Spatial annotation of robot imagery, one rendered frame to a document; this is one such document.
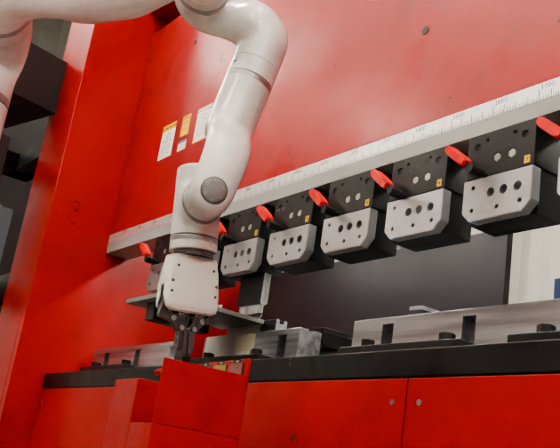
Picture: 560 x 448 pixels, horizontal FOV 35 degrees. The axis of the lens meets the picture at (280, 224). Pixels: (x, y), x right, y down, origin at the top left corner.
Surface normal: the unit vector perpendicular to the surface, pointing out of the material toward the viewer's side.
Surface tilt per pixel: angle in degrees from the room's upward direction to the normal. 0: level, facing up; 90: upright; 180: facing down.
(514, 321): 90
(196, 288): 92
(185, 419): 90
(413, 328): 90
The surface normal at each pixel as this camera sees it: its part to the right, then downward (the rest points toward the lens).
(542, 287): -0.90, -0.26
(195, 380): 0.52, -0.18
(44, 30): 0.70, -0.11
